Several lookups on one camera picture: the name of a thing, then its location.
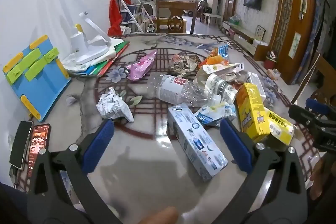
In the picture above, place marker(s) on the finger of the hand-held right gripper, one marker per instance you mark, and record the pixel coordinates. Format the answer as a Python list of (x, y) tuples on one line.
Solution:
[(316, 103), (304, 116)]

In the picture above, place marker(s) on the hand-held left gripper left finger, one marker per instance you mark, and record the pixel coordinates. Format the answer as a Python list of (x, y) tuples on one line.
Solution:
[(99, 145)]

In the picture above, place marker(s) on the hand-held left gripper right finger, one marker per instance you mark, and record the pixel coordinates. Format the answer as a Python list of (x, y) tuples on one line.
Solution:
[(236, 145)]

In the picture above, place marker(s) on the white paper ball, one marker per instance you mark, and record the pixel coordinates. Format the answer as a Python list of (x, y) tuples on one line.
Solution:
[(113, 107)]

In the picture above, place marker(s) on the grey patterned carton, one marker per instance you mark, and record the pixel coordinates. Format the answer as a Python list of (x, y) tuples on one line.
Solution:
[(212, 83)]

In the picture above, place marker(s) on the orange snack bag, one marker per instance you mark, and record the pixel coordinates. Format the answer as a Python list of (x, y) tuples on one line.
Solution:
[(216, 56)]

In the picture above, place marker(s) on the person's right hand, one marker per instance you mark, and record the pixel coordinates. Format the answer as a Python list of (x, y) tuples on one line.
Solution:
[(324, 176)]

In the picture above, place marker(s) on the person's left hand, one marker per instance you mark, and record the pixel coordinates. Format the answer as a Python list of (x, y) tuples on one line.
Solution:
[(158, 216)]

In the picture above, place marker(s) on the flat yellow packet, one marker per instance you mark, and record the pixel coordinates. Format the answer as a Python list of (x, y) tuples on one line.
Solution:
[(279, 125)]

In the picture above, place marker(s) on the carved wooden chair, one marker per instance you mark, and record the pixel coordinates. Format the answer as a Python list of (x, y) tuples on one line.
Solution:
[(324, 69), (175, 20)]

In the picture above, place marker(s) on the tall yellow box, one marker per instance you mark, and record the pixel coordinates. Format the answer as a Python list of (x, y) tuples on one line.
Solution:
[(252, 111)]

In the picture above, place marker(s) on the blue white plastic wrapper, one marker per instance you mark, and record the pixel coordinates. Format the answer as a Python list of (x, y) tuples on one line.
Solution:
[(212, 113)]

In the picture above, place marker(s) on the white blue toothpaste box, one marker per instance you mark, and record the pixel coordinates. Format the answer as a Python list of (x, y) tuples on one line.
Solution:
[(194, 140)]

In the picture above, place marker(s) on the cardboard box on floor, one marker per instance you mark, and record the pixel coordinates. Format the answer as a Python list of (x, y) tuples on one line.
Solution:
[(274, 73)]

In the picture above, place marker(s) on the phone with red screen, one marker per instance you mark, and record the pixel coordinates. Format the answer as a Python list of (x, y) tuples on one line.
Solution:
[(38, 145)]

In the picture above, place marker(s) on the red waste bin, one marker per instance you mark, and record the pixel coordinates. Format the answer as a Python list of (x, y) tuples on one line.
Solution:
[(270, 61)]

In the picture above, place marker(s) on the framed green painting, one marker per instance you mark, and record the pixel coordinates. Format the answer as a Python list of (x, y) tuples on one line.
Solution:
[(295, 44)]

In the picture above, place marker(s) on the blue white book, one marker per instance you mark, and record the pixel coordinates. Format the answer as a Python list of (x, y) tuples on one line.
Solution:
[(86, 71)]

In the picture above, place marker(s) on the black phone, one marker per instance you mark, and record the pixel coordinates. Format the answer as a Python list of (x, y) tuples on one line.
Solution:
[(19, 145)]

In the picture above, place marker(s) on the red book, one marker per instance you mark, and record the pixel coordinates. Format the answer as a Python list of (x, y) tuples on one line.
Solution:
[(110, 64)]

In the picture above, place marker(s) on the blue book stand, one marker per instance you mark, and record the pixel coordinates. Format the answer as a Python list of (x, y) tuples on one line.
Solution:
[(39, 87)]

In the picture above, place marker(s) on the clear plastic bottle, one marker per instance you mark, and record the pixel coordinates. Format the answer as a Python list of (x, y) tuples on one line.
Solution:
[(173, 87)]

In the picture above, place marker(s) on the pink foil wrapper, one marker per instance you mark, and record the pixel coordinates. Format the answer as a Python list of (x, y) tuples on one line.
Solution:
[(141, 65)]

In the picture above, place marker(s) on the small framed picture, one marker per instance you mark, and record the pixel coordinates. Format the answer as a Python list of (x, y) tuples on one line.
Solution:
[(260, 31)]

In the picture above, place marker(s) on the crumpled newspaper wad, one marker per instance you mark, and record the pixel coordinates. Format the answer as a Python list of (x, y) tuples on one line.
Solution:
[(183, 64)]

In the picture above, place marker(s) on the low television cabinet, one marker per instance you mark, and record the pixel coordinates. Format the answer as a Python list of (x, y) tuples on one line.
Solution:
[(244, 35)]

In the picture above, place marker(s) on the white desk lamp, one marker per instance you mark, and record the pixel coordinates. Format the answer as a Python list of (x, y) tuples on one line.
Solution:
[(78, 45)]

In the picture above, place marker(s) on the green book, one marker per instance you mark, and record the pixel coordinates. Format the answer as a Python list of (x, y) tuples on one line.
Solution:
[(123, 45)]

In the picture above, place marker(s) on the green tissue box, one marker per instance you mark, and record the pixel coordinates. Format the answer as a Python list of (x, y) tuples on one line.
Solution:
[(235, 20)]

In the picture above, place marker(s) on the white bench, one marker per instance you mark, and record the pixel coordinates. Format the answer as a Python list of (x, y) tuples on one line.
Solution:
[(212, 16)]

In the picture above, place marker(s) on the red cloth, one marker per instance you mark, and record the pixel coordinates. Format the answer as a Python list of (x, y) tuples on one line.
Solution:
[(115, 14)]

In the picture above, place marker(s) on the white folding rack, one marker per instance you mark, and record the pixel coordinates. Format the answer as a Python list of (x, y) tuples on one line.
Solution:
[(136, 10)]

